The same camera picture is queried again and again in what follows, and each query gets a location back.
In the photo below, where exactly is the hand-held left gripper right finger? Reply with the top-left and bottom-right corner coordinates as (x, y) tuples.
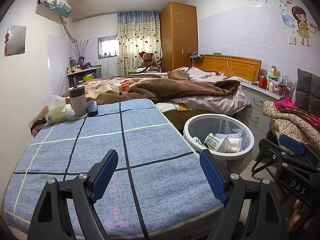
(199, 149), (287, 240)

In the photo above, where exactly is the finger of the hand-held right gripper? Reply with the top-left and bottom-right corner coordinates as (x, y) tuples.
(279, 134), (320, 165)
(259, 139), (297, 173)

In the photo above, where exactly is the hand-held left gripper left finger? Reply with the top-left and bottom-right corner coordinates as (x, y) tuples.
(27, 149), (119, 240)

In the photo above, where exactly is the white round waste bin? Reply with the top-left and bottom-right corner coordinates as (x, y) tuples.
(183, 114), (255, 171)

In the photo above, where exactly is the person's right hand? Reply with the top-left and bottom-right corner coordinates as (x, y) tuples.
(287, 200), (304, 233)

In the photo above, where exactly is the floral quilted cloth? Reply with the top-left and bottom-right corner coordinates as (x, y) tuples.
(262, 100), (320, 156)

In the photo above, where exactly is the pink plaid cloth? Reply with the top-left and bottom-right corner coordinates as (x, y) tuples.
(274, 97), (320, 124)

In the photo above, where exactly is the grey nightstand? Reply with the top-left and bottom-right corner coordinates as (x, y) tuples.
(236, 81), (293, 161)

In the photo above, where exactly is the blue checked tablecloth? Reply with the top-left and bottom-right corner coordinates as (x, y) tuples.
(4, 99), (224, 238)

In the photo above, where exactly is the dark grey cushion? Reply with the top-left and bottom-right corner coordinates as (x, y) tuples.
(291, 68), (320, 116)

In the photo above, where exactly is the dark blue glasses case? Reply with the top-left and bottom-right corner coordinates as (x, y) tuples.
(87, 101), (99, 117)

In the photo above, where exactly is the pink quilt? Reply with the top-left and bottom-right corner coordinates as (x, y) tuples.
(172, 67), (251, 116)

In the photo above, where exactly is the beige and brown tumbler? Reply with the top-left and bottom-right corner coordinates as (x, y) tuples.
(68, 85), (88, 117)

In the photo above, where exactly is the yellow tissue pack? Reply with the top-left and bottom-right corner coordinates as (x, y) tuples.
(44, 95), (73, 125)

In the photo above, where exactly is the wooden bed headboard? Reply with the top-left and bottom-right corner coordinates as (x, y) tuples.
(192, 54), (262, 82)

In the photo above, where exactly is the brown fleece blanket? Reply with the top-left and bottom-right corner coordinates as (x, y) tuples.
(61, 67), (241, 105)

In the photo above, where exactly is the shelf with cosmetics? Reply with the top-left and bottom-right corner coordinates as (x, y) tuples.
(67, 66), (102, 88)

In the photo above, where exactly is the brown teddy bear red hat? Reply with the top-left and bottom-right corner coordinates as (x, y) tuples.
(138, 51), (160, 72)

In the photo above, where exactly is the vase of purple branches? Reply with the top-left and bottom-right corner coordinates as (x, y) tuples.
(69, 39), (96, 66)

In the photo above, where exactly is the small window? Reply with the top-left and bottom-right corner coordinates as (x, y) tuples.
(97, 36), (118, 58)

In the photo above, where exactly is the heart print curtain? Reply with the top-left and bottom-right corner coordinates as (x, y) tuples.
(116, 10), (163, 76)

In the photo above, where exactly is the wooden wardrobe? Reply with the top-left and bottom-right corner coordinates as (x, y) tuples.
(160, 2), (199, 73)

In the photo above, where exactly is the wrapped air conditioner pipe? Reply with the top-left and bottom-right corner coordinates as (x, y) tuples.
(60, 15), (78, 43)

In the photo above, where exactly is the red knot ornament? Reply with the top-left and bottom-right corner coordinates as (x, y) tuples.
(4, 31), (11, 56)

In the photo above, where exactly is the yellow charging cable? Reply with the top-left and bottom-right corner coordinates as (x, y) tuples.
(226, 55), (234, 78)

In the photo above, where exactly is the cartoon girl wall sticker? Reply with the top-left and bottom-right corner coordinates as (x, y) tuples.
(280, 5), (320, 48)

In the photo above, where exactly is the square wall mirror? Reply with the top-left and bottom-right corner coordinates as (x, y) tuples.
(4, 25), (27, 57)

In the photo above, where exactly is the covered wall air conditioner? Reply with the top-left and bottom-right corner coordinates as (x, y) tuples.
(37, 0), (72, 18)

